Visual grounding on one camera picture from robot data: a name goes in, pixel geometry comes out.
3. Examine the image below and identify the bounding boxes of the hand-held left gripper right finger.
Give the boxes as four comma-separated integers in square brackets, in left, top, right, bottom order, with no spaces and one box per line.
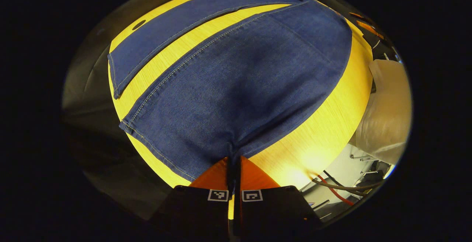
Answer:
[235,156,323,237]

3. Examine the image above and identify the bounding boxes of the blue jeans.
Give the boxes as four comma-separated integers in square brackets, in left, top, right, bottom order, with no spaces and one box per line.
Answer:
[108,0,353,183]

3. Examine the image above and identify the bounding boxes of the red cable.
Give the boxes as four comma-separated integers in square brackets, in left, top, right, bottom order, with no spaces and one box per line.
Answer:
[316,175,355,206]

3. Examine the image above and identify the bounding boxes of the black cable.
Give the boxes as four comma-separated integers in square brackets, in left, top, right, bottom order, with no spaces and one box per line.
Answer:
[312,170,385,193]

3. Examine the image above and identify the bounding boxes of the white plastic bundle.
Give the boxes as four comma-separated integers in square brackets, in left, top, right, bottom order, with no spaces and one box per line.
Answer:
[348,59,412,166]

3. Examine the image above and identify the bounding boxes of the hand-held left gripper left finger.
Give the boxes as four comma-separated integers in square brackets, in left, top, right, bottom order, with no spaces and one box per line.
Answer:
[149,156,233,237]

